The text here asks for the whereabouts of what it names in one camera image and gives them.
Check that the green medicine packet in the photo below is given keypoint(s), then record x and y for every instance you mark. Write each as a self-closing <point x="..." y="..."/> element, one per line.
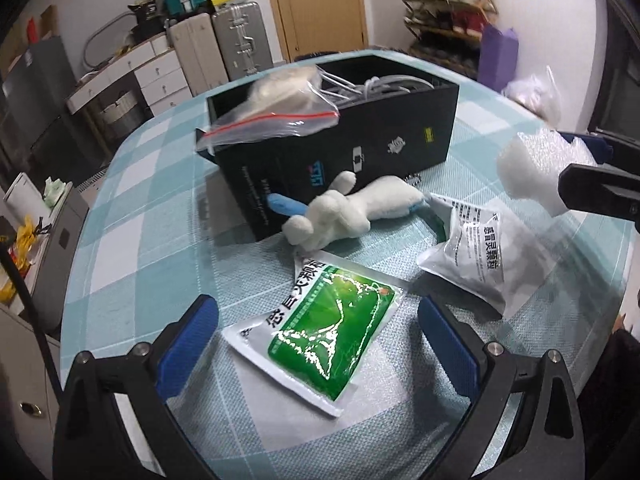
<point x="330" y="330"/>

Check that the silver suitcase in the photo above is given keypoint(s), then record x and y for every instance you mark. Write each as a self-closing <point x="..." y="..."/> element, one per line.
<point x="240" y="40"/>

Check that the yellow snack bags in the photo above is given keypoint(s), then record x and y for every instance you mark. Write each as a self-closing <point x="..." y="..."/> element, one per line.
<point x="22" y="250"/>

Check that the green and white tissue pack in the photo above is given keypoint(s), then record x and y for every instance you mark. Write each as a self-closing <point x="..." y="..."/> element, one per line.
<point x="57" y="192"/>

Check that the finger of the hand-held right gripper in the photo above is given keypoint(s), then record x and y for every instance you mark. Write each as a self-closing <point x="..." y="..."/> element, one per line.
<point x="585" y="145"/>
<point x="595" y="190"/>

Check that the brown cardboard box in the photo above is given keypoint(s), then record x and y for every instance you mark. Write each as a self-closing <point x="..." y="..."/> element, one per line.
<point x="49" y="22"/>

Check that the white plastic bag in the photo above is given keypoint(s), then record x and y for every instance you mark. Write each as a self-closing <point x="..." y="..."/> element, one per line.
<point x="532" y="95"/>

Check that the white bin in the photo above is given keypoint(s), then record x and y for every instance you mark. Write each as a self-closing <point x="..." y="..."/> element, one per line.
<point x="22" y="192"/>

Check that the grey refrigerator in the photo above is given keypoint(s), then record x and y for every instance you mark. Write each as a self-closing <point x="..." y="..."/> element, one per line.
<point x="35" y="105"/>

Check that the black cardboard box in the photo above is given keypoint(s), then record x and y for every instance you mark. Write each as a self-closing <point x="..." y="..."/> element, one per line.
<point x="380" y="135"/>

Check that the silver medicine packet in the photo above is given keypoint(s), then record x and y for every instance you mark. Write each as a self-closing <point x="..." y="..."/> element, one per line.
<point x="480" y="255"/>

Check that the oval white framed mirror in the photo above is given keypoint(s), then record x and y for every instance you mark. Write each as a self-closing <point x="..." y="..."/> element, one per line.
<point x="89" y="40"/>

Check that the dark door frame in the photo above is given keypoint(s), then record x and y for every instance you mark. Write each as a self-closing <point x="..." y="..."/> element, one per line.
<point x="617" y="35"/>

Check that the grey drawer cabinet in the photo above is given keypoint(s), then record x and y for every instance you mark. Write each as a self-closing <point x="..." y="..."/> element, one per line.
<point x="22" y="385"/>

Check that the purple bag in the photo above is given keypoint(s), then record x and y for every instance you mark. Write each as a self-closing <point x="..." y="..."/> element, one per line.
<point x="497" y="57"/>

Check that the woven laundry basket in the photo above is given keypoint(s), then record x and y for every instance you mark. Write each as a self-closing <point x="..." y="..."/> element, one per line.
<point x="122" y="117"/>

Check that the flat cardboard sheet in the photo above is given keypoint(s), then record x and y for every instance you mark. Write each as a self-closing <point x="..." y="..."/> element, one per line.
<point x="12" y="55"/>

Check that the beige suitcase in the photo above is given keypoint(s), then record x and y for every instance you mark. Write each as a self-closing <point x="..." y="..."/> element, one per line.
<point x="192" y="55"/>

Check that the black paper bag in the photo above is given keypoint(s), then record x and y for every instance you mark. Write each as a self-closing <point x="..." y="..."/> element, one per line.
<point x="146" y="17"/>

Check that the clear zip bag red stripe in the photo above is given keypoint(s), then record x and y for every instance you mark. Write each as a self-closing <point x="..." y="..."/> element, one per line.
<point x="270" y="110"/>

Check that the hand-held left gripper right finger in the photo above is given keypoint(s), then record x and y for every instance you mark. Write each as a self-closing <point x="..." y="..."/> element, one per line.
<point x="450" y="355"/>

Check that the white plush rabbit toy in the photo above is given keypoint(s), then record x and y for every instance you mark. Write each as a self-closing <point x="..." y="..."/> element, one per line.
<point x="350" y="210"/>

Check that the white bubble wrap roll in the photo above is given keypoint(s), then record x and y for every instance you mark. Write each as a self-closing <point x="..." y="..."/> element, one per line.
<point x="530" y="170"/>

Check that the wooden door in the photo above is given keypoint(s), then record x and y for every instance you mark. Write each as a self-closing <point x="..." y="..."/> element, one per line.
<point x="320" y="10"/>

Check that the red paper bag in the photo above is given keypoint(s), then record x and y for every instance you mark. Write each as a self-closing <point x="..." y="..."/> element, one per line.
<point x="32" y="31"/>

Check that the white desk with drawers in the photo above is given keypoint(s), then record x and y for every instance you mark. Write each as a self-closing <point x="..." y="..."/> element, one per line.
<point x="160" y="75"/>

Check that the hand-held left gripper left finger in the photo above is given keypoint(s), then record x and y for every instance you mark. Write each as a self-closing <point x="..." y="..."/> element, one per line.
<point x="187" y="355"/>

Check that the grey side cabinet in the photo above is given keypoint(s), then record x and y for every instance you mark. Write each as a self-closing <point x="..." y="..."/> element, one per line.
<point x="60" y="250"/>

